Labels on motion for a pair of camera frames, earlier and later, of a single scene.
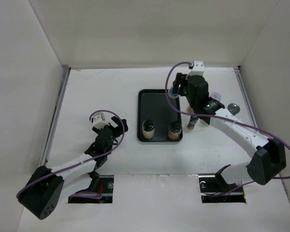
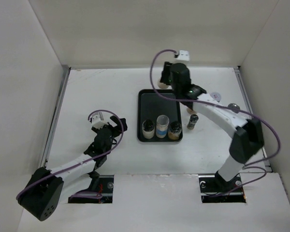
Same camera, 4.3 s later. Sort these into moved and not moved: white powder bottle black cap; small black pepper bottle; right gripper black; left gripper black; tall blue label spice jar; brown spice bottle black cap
Moved: tall blue label spice jar; right gripper black
Not moved: small black pepper bottle; left gripper black; brown spice bottle black cap; white powder bottle black cap
